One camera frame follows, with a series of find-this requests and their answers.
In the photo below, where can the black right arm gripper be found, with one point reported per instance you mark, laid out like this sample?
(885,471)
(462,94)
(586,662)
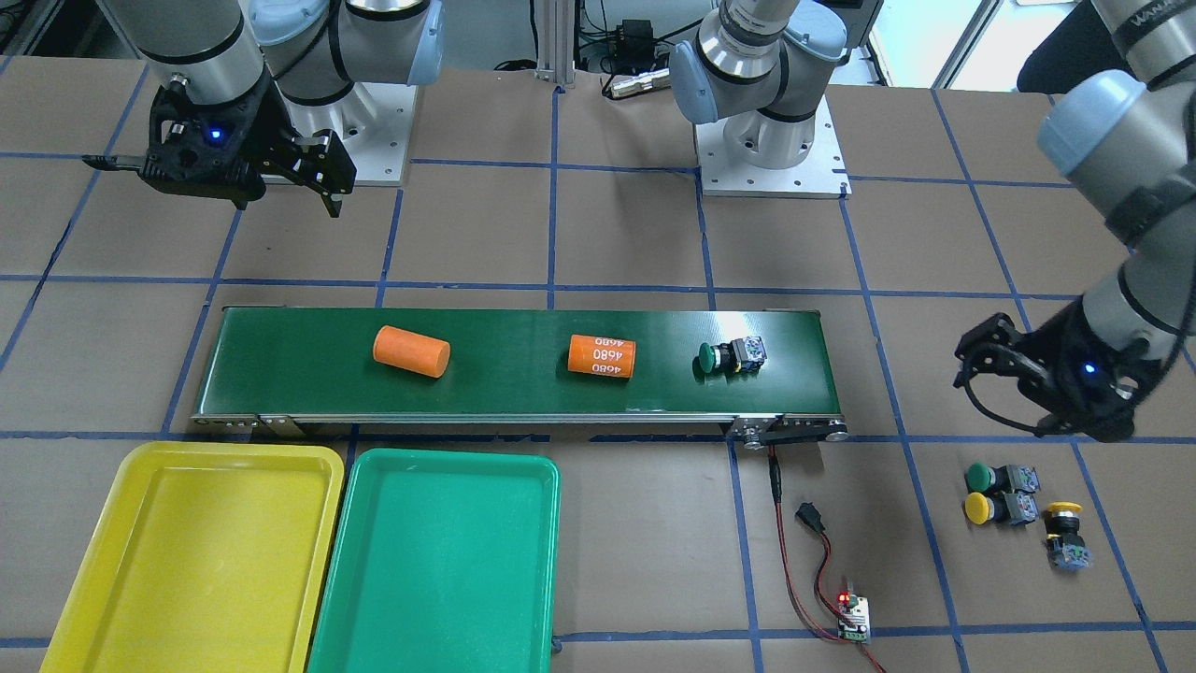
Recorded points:
(268,129)

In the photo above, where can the green conveyor belt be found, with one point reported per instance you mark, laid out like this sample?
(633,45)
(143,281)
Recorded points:
(286,367)

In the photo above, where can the yellow push button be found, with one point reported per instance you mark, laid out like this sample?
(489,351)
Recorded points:
(1066,549)
(1006,508)

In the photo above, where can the aluminium frame post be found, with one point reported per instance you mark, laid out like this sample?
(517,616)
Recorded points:
(555,38)

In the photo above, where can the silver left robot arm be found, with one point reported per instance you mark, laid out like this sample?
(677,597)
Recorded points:
(555,258)

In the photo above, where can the yellow push button front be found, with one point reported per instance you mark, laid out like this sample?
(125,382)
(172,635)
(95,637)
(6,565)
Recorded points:
(1066,549)

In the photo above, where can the plain orange cylinder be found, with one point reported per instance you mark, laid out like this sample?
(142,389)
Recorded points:
(411,352)

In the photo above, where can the yellow push button rear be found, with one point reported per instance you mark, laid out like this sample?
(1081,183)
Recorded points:
(1006,508)

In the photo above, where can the small controller circuit board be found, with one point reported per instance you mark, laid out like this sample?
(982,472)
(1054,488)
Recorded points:
(854,618)

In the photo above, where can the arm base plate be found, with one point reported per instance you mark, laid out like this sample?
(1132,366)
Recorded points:
(375,121)
(754,156)

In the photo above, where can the green push button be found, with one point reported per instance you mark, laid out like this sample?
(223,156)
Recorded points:
(999,479)
(746,354)

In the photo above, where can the yellow plastic tray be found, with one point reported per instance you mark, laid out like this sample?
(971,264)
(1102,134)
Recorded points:
(207,557)

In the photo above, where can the orange cylinder with label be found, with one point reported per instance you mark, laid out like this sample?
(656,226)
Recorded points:
(601,356)

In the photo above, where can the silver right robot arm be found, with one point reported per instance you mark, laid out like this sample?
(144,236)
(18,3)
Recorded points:
(320,94)

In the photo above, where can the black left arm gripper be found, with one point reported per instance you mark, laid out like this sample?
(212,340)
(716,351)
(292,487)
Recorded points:
(1054,348)

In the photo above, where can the green plastic tray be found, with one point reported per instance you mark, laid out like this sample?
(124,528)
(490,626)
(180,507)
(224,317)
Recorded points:
(444,562)

